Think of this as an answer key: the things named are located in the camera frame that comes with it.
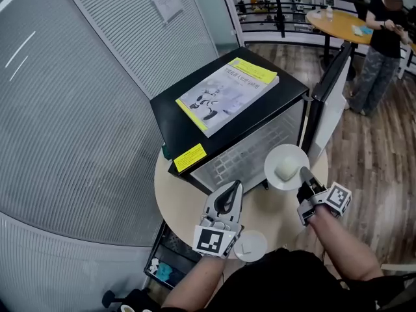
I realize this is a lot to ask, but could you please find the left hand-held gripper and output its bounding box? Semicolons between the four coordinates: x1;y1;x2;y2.
192;180;244;258

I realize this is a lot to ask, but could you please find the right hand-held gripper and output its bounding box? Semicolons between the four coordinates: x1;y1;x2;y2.
296;166;353;228

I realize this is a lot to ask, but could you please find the white round plate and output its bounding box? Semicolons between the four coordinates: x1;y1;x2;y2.
263;144;311;191
233;229;268;262

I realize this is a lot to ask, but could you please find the black mini fridge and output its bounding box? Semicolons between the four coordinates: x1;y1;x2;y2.
149;40;354;196

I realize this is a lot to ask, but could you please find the person's left forearm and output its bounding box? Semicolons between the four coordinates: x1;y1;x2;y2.
161;253;228;310

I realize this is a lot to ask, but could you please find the person's right forearm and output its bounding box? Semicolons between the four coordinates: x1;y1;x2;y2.
307;205;385;281

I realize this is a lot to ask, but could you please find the black mesh cart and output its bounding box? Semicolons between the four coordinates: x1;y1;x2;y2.
144;221;204;291

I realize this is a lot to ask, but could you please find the small blue object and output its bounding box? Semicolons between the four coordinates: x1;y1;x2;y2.
157;262;173;280

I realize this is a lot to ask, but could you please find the person's black clothing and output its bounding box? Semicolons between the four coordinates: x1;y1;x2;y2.
142;248;416;312

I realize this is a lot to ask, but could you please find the grey and yellow book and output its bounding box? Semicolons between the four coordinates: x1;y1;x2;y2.
175;57;280;138

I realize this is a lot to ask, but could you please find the white furniture base bar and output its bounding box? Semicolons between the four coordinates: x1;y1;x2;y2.
380;263;416;273

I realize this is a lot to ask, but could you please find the black mesh office chair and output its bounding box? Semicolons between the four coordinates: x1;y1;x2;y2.
101;287;163;312

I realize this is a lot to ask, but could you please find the white-legged wooden table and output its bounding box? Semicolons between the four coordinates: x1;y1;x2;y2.
396;42;416;80

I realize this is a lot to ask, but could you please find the round wooden bar table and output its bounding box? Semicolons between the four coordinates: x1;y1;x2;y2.
305;8;373;68

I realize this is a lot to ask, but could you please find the blue-green packet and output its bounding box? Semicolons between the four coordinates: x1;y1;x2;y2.
350;24;374;37

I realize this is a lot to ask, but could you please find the black metal railing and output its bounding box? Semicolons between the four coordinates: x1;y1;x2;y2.
226;0;368;39

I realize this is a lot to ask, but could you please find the glass partition with blinds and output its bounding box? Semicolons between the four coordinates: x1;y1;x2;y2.
0;0;222;312

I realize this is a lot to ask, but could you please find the white paper notice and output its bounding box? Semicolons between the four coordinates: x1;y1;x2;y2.
141;0;185;24

